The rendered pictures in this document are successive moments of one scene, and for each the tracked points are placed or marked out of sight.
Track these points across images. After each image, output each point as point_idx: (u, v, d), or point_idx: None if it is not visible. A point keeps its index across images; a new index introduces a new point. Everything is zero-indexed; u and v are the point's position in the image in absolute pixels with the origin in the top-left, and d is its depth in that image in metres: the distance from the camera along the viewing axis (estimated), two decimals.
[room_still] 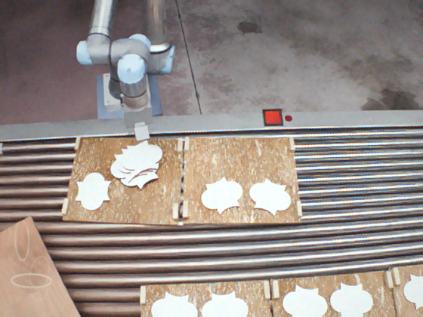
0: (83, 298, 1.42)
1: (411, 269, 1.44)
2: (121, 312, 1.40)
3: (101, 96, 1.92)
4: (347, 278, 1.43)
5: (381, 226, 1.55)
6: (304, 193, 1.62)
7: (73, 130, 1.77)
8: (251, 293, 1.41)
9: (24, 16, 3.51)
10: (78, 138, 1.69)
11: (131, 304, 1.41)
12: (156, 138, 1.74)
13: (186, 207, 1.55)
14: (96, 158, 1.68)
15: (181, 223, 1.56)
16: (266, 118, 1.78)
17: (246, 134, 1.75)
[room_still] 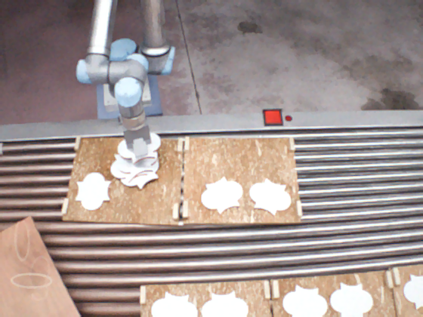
0: (83, 298, 1.42)
1: (411, 269, 1.44)
2: (121, 312, 1.40)
3: (101, 96, 1.92)
4: (347, 278, 1.43)
5: (381, 226, 1.55)
6: (304, 193, 1.62)
7: (73, 130, 1.77)
8: (251, 293, 1.41)
9: (24, 16, 3.51)
10: (78, 138, 1.69)
11: (131, 304, 1.41)
12: None
13: (186, 207, 1.55)
14: (96, 158, 1.68)
15: (181, 223, 1.56)
16: (266, 118, 1.78)
17: (246, 134, 1.75)
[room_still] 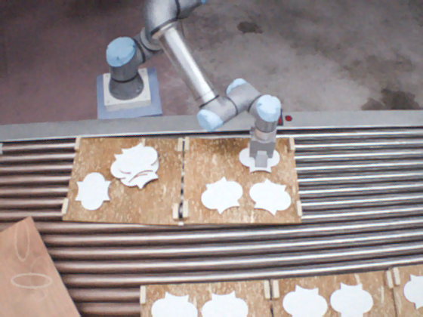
0: (83, 298, 1.42)
1: (411, 269, 1.44)
2: (121, 312, 1.40)
3: (101, 96, 1.92)
4: (347, 278, 1.43)
5: (381, 226, 1.55)
6: (304, 193, 1.62)
7: (73, 130, 1.77)
8: (251, 293, 1.41)
9: (24, 16, 3.51)
10: (78, 138, 1.69)
11: (131, 304, 1.41)
12: (156, 138, 1.74)
13: (186, 207, 1.55)
14: (96, 158, 1.68)
15: (181, 223, 1.56)
16: None
17: (246, 134, 1.75)
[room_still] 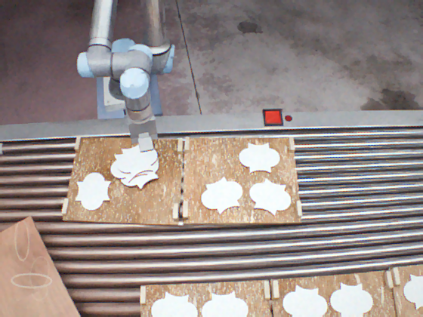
0: (83, 298, 1.42)
1: (411, 269, 1.44)
2: (121, 312, 1.40)
3: (101, 96, 1.92)
4: (347, 278, 1.43)
5: (381, 226, 1.55)
6: (304, 193, 1.62)
7: (73, 130, 1.77)
8: (251, 293, 1.41)
9: (24, 16, 3.51)
10: (78, 138, 1.69)
11: (131, 304, 1.41)
12: None
13: (186, 207, 1.55)
14: (96, 158, 1.68)
15: (181, 223, 1.56)
16: (266, 118, 1.78)
17: (246, 134, 1.75)
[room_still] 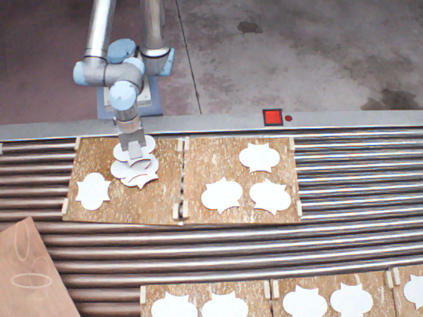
0: (83, 298, 1.42)
1: (411, 269, 1.44)
2: (121, 312, 1.40)
3: (101, 96, 1.92)
4: (347, 278, 1.43)
5: (381, 226, 1.55)
6: (304, 193, 1.62)
7: (73, 130, 1.77)
8: (251, 293, 1.41)
9: (24, 16, 3.51)
10: (78, 138, 1.69)
11: (131, 304, 1.41)
12: (156, 138, 1.74)
13: (186, 207, 1.55)
14: (96, 158, 1.68)
15: (181, 223, 1.56)
16: (266, 118, 1.78)
17: (246, 134, 1.75)
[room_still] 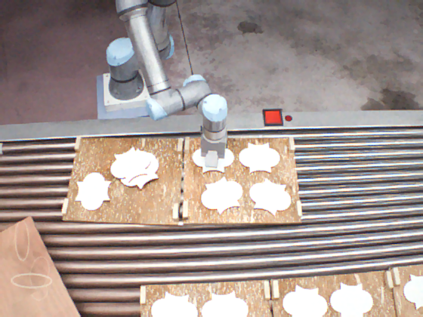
0: (83, 298, 1.42)
1: (411, 269, 1.44)
2: (121, 312, 1.40)
3: (101, 96, 1.92)
4: (347, 278, 1.43)
5: (381, 226, 1.55)
6: (304, 193, 1.62)
7: (73, 130, 1.77)
8: (251, 293, 1.41)
9: (24, 16, 3.51)
10: (78, 138, 1.69)
11: (131, 304, 1.41)
12: (156, 138, 1.74)
13: (186, 207, 1.55)
14: (96, 158, 1.68)
15: (181, 223, 1.56)
16: (266, 118, 1.78)
17: (246, 134, 1.75)
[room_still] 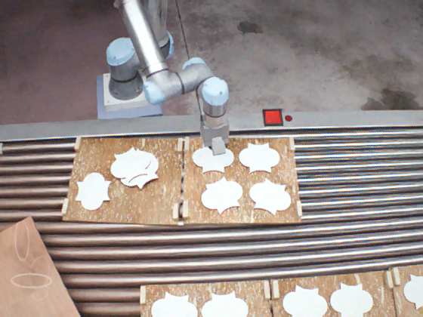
0: (83, 298, 1.42)
1: (411, 269, 1.44)
2: (121, 312, 1.40)
3: (101, 96, 1.92)
4: (347, 278, 1.43)
5: (381, 226, 1.55)
6: (304, 193, 1.62)
7: (73, 130, 1.77)
8: (251, 293, 1.41)
9: (24, 16, 3.51)
10: (78, 138, 1.69)
11: (131, 304, 1.41)
12: (156, 138, 1.74)
13: (186, 207, 1.55)
14: (96, 158, 1.68)
15: (181, 223, 1.56)
16: (266, 118, 1.78)
17: (246, 134, 1.75)
